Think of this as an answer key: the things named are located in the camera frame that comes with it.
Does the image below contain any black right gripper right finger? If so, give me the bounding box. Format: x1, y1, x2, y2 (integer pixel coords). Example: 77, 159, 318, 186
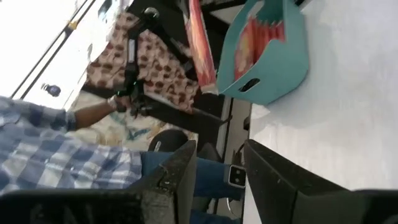
242, 139, 352, 224

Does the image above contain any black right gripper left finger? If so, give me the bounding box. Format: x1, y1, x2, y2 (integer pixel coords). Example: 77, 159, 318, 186
136, 140, 197, 224

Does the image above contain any red popcorn bag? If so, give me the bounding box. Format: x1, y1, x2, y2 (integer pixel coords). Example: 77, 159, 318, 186
185, 0, 218, 95
233, 15, 286, 82

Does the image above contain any teal plastic basket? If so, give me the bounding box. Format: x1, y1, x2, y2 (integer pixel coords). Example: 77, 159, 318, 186
216, 0, 310, 106

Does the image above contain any brown spotted cloth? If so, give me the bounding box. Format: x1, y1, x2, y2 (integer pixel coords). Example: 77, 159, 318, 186
85, 12, 200, 114

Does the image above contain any white-rimmed black connector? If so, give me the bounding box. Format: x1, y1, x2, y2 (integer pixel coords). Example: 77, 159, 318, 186
228, 164, 248, 190

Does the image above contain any black round stool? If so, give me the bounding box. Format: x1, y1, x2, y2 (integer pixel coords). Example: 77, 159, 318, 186
147, 129, 190, 153

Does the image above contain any person's hand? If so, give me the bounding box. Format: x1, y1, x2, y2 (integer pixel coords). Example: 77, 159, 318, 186
107, 95, 134, 113

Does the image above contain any cream printed cloth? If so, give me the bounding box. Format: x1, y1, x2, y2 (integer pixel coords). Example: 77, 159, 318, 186
67, 90, 195, 152

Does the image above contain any person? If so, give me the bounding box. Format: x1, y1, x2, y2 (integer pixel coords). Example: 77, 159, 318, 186
0, 95, 246, 224

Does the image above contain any black teleoperation handle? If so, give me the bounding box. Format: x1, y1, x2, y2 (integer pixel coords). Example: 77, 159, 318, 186
123, 18, 141, 97

